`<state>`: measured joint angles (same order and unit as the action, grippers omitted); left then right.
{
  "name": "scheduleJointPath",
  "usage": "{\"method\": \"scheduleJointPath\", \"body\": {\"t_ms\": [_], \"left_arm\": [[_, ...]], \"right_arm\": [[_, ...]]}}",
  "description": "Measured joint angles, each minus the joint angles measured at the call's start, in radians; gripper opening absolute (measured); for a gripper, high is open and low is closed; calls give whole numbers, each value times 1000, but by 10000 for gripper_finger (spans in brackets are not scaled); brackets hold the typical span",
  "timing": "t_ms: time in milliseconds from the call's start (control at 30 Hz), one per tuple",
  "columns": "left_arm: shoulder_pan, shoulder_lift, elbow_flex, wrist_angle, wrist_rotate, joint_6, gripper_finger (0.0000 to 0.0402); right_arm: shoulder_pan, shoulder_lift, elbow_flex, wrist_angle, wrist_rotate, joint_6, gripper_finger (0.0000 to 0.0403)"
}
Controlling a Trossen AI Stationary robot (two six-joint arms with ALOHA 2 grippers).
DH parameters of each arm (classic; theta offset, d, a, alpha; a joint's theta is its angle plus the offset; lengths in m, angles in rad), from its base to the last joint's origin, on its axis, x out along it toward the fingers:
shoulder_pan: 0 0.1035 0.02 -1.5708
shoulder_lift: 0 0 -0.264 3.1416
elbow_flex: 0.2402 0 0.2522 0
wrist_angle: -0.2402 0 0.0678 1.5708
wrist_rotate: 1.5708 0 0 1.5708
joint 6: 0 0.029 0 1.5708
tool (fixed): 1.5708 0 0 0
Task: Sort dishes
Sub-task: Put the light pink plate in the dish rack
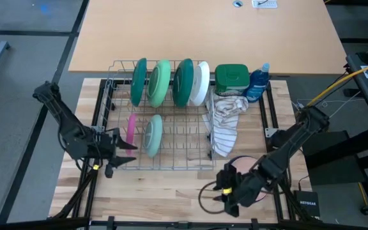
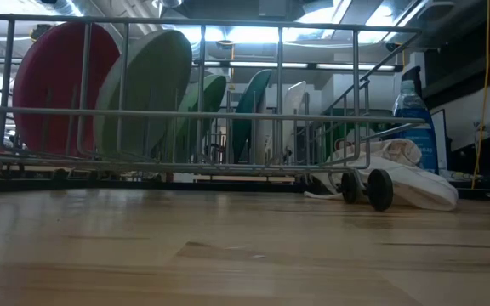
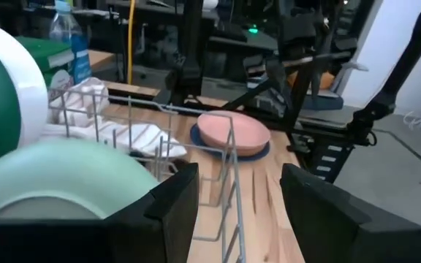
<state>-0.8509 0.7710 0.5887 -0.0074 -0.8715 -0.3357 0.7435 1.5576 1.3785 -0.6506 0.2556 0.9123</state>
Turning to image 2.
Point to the teal green plate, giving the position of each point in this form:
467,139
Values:
251,102

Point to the mint green plate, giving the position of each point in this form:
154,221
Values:
212,98

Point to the pale green plate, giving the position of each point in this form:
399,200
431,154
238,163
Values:
151,85

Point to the white striped dish towel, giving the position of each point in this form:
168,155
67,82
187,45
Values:
415,187

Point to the red plate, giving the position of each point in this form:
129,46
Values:
49,85

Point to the fluorescent strip light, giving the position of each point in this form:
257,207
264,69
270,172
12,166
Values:
270,65

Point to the green lidded container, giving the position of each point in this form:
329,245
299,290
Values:
336,138

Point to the blue dish soap bottle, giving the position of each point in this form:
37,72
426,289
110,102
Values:
415,123

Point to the black desk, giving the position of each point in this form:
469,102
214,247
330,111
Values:
462,64

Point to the black metal table frame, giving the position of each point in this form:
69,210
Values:
143,185

